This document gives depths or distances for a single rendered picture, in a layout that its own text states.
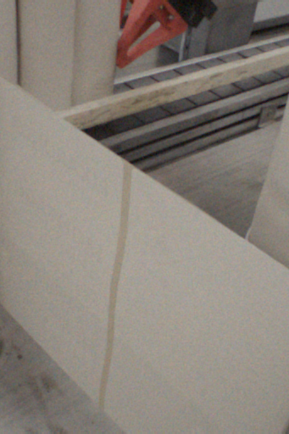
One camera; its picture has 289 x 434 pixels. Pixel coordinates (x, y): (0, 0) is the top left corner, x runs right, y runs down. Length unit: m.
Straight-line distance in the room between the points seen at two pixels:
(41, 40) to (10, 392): 0.28
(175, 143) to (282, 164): 0.29
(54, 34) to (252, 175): 0.21
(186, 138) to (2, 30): 0.25
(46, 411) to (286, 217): 0.18
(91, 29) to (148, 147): 0.14
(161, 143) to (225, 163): 0.09
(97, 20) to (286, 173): 0.25
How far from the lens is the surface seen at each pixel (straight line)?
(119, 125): 0.58
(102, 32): 0.53
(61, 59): 0.51
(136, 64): 0.83
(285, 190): 0.35
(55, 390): 0.35
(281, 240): 0.36
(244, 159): 0.56
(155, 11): 0.57
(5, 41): 0.48
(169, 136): 0.61
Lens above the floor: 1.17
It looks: 38 degrees down
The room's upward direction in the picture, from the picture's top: 8 degrees clockwise
